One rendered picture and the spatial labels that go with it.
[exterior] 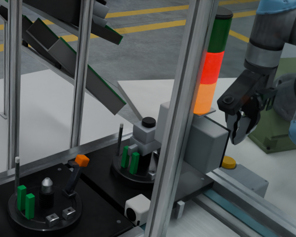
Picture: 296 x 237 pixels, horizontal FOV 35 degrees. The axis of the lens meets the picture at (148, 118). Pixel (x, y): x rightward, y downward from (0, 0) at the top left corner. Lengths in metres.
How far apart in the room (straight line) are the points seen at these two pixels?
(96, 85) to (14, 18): 0.31
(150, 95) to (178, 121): 0.96
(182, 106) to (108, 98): 0.52
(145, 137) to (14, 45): 0.32
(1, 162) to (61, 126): 0.24
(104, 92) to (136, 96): 0.47
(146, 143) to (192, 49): 0.38
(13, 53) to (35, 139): 0.44
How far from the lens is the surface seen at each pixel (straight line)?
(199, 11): 0.65
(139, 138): 1.01
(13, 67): 0.98
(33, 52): 1.25
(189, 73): 0.68
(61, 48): 1.08
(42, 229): 0.88
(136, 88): 1.70
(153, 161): 1.08
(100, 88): 1.18
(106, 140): 1.18
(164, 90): 1.72
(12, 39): 0.96
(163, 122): 0.78
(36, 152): 1.30
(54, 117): 1.46
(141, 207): 0.95
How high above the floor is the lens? 1.59
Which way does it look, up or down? 29 degrees down
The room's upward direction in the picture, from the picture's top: 10 degrees clockwise
